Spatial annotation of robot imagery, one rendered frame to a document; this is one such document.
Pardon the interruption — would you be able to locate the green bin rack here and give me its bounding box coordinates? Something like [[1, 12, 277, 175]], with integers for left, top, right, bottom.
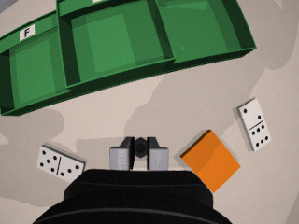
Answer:
[[0, 0, 257, 116]]

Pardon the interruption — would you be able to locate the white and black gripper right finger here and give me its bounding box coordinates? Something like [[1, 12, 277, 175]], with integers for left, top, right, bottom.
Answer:
[[147, 137, 169, 171]]

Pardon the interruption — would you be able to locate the black hex nut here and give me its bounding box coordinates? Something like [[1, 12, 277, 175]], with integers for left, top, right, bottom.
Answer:
[[135, 137, 147, 159]]

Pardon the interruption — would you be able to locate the white domino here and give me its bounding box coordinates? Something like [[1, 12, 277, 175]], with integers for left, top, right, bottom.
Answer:
[[37, 145, 86, 183], [236, 98, 271, 152]]

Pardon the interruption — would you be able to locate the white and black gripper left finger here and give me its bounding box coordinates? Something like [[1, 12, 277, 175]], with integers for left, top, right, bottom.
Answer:
[[109, 136, 135, 171]]

